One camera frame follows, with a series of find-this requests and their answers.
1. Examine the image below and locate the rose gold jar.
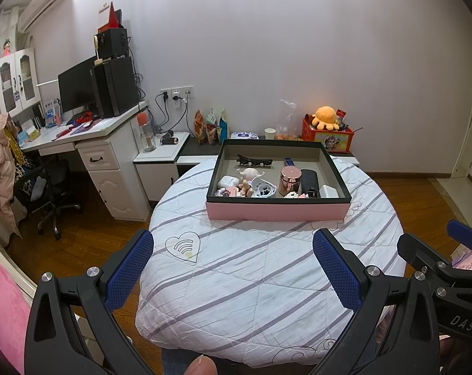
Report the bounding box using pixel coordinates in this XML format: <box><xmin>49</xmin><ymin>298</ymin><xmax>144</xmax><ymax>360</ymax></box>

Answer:
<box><xmin>279</xmin><ymin>166</ymin><xmax>303</xmax><ymax>197</ymax></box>

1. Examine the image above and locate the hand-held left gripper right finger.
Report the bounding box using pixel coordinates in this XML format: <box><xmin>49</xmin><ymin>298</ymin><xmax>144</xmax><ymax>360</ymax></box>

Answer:
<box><xmin>310</xmin><ymin>227</ymin><xmax>442</xmax><ymax>375</ymax></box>

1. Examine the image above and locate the red printed box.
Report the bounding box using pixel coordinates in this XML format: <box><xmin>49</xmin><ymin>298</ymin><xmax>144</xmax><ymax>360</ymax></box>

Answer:
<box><xmin>302</xmin><ymin>114</ymin><xmax>355</xmax><ymax>154</ymax></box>

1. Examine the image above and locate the dark-topped low bench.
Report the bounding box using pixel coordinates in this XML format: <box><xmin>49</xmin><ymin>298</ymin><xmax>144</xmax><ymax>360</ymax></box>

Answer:
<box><xmin>177</xmin><ymin>136</ymin><xmax>362</xmax><ymax>167</ymax></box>

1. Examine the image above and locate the black power cable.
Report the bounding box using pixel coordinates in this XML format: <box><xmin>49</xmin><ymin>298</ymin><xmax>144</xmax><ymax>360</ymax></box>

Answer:
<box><xmin>152</xmin><ymin>92</ymin><xmax>190</xmax><ymax>135</ymax></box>

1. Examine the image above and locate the white bed frame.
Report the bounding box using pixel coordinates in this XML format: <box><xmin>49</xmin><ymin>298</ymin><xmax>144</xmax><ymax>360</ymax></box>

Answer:
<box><xmin>0</xmin><ymin>227</ymin><xmax>37</xmax><ymax>293</ymax></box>

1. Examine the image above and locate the red notebook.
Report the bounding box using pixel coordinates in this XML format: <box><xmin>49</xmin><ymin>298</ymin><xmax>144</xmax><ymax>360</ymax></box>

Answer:
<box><xmin>70</xmin><ymin>111</ymin><xmax>94</xmax><ymax>126</ymax></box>

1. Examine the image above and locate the clear plastic bag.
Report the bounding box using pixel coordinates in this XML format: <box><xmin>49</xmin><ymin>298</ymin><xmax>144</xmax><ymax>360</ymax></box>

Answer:
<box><xmin>276</xmin><ymin>99</ymin><xmax>304</xmax><ymax>141</ymax></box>

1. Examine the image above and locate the black oblong case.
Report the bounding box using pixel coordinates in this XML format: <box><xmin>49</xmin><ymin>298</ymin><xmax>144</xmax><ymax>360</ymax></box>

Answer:
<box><xmin>299</xmin><ymin>169</ymin><xmax>320</xmax><ymax>198</ymax></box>

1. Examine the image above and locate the pink printed cloth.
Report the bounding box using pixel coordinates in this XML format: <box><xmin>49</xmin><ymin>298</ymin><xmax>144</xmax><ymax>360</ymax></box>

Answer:
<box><xmin>451</xmin><ymin>244</ymin><xmax>472</xmax><ymax>272</ymax></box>

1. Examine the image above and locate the blue white packet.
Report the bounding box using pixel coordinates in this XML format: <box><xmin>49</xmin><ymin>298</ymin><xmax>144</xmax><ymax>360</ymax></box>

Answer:
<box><xmin>44</xmin><ymin>99</ymin><xmax>62</xmax><ymax>128</ymax></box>

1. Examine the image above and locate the pink doll figure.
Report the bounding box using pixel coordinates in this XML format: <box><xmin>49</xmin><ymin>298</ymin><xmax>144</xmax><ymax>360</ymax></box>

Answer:
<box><xmin>236</xmin><ymin>167</ymin><xmax>266</xmax><ymax>197</ymax></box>

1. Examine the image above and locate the white nightstand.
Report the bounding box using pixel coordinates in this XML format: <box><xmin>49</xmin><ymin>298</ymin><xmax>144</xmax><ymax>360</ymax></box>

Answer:
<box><xmin>133</xmin><ymin>132</ymin><xmax>190</xmax><ymax>209</ymax></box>

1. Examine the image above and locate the white striped quilt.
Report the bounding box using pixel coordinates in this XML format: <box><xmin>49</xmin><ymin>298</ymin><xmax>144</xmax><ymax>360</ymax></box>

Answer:
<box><xmin>135</xmin><ymin>155</ymin><xmax>406</xmax><ymax>364</ymax></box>

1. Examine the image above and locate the green white snack bag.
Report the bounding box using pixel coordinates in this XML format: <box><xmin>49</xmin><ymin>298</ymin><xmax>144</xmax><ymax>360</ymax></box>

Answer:
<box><xmin>205</xmin><ymin>108</ymin><xmax>221</xmax><ymax>145</ymax></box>

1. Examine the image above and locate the pink blanket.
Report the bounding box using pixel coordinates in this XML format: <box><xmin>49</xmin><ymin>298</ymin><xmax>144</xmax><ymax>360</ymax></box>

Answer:
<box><xmin>0</xmin><ymin>248</ymin><xmax>31</xmax><ymax>375</ymax></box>

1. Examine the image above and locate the black office chair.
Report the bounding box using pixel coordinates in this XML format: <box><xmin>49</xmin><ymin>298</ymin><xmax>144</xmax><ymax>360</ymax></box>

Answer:
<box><xmin>15</xmin><ymin>162</ymin><xmax>82</xmax><ymax>241</ymax></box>

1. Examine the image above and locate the blue snack bag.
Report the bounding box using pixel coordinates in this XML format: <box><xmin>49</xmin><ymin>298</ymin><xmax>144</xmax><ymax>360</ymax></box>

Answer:
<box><xmin>218</xmin><ymin>107</ymin><xmax>231</xmax><ymax>144</ymax></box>

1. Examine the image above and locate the orange octopus plush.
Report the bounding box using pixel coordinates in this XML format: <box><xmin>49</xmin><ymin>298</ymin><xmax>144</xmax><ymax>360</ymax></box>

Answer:
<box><xmin>312</xmin><ymin>106</ymin><xmax>340</xmax><ymax>130</ymax></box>

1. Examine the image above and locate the white mask fan frame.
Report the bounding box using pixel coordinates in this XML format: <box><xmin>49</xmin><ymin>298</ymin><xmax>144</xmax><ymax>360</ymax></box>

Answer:
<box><xmin>249</xmin><ymin>177</ymin><xmax>278</xmax><ymax>198</ymax></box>

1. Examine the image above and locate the person's left hand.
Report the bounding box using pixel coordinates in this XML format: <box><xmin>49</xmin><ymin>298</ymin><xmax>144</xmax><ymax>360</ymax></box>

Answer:
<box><xmin>185</xmin><ymin>355</ymin><xmax>218</xmax><ymax>375</ymax></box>

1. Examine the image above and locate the black computer monitor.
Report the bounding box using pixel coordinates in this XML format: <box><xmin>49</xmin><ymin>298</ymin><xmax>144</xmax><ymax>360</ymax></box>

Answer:
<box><xmin>57</xmin><ymin>55</ymin><xmax>100</xmax><ymax>115</ymax></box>

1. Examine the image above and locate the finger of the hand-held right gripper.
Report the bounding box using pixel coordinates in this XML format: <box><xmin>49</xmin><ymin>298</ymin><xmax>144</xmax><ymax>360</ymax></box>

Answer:
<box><xmin>446</xmin><ymin>219</ymin><xmax>472</xmax><ymax>272</ymax></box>
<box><xmin>397</xmin><ymin>233</ymin><xmax>451</xmax><ymax>273</ymax></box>

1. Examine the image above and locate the white desk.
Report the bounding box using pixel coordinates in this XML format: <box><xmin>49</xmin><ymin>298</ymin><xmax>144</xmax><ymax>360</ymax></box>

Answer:
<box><xmin>19</xmin><ymin>102</ymin><xmax>151</xmax><ymax>221</ymax></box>

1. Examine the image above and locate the black speaker box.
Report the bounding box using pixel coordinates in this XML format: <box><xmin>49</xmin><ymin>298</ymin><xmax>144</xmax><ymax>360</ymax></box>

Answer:
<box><xmin>93</xmin><ymin>27</ymin><xmax>129</xmax><ymax>60</ymax></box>

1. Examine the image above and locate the white air conditioner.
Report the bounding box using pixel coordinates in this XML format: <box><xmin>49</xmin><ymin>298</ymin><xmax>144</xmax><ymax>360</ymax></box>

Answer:
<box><xmin>17</xmin><ymin>0</ymin><xmax>68</xmax><ymax>32</ymax></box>

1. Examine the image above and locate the black hair clip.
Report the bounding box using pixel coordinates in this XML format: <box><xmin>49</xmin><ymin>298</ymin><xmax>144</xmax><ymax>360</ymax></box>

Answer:
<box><xmin>236</xmin><ymin>153</ymin><xmax>274</xmax><ymax>167</ymax></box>

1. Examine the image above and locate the clear bottle with orange cap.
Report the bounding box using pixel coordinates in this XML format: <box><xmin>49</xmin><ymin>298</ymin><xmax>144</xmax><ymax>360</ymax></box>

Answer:
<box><xmin>138</xmin><ymin>112</ymin><xmax>156</xmax><ymax>153</ymax></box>

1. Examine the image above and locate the black computer tower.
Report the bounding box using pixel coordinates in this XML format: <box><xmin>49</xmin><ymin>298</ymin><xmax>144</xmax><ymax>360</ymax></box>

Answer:
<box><xmin>91</xmin><ymin>57</ymin><xmax>140</xmax><ymax>118</ymax></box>

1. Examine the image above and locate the white wall socket strip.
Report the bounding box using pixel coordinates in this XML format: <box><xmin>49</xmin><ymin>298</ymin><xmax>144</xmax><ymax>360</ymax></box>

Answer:
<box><xmin>159</xmin><ymin>86</ymin><xmax>193</xmax><ymax>102</ymax></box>

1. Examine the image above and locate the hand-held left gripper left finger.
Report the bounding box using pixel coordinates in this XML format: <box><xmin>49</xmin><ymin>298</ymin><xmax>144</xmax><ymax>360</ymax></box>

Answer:
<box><xmin>24</xmin><ymin>227</ymin><xmax>155</xmax><ymax>375</ymax></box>

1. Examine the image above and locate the pink box with black rim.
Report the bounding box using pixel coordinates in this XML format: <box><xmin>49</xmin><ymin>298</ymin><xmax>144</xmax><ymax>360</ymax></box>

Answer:
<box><xmin>205</xmin><ymin>138</ymin><xmax>352</xmax><ymax>221</ymax></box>

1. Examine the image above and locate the white glass-door cabinet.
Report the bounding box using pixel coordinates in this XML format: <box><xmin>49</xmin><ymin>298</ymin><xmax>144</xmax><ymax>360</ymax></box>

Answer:
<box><xmin>0</xmin><ymin>48</ymin><xmax>41</xmax><ymax>116</ymax></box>

